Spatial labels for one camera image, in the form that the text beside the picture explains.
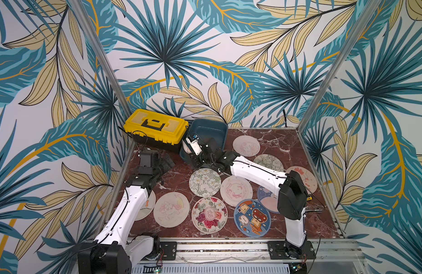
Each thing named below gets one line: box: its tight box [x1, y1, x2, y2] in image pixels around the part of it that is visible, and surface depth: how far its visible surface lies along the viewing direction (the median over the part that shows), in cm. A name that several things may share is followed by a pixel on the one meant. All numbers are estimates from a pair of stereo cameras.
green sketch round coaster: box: [253, 154, 285, 172], surface depth 105 cm
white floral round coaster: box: [188, 167, 222, 198], surface depth 97 cm
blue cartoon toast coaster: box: [233, 198, 272, 239], surface depth 84 cm
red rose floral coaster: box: [191, 196, 229, 235], surface depth 85 cm
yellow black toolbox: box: [123, 109, 190, 152], surface depth 100 cm
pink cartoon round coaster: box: [220, 175, 254, 207], surface depth 92 cm
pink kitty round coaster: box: [232, 135, 261, 157], surface depth 112 cm
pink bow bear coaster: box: [285, 166, 318, 195], surface depth 99 cm
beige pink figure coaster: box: [153, 191, 190, 228], surface depth 87 cm
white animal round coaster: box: [135, 190, 157, 222], surface depth 87 cm
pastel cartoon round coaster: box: [181, 139, 192, 154], surface depth 81 cm
